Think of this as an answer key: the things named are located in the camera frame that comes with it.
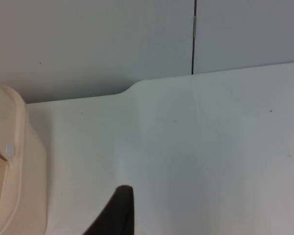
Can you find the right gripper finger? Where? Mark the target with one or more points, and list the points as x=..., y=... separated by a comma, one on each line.
x=114, y=215

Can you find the cream box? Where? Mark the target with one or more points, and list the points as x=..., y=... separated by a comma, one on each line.
x=33, y=176

